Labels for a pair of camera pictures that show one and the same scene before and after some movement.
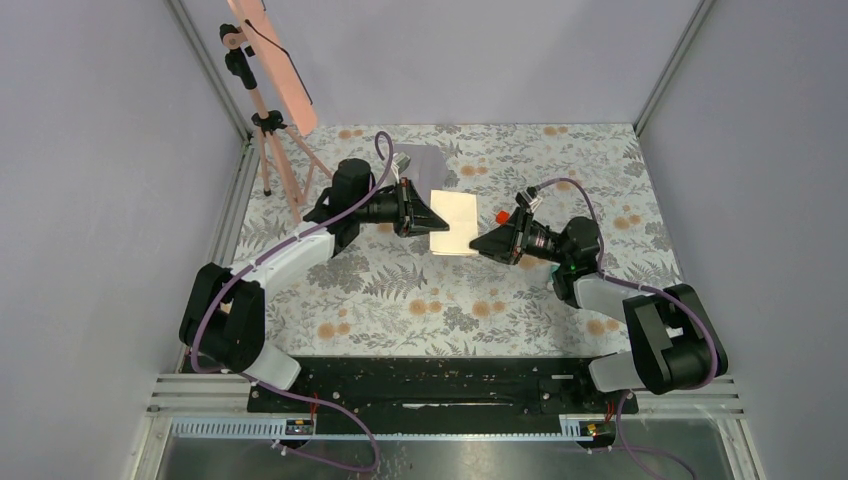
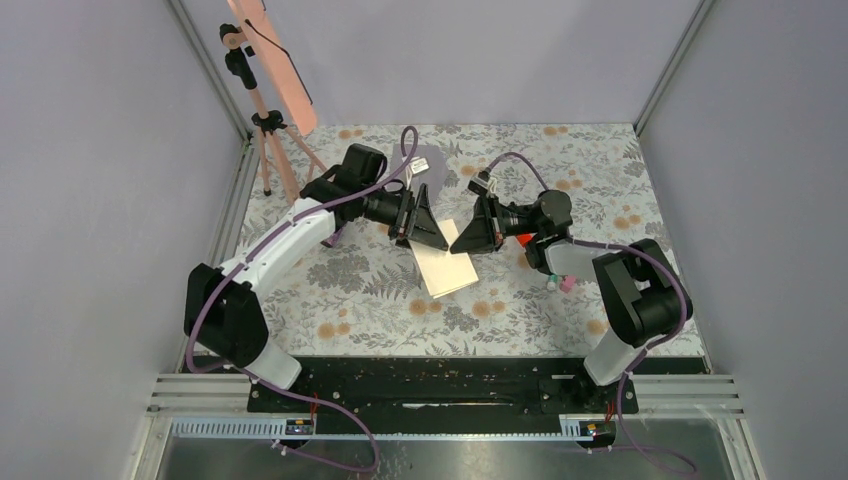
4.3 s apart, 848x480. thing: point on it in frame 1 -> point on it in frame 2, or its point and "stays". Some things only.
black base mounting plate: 442,388 stays
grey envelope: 425,169 stays
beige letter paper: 459,211 -> 442,271
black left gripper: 422,218 stays
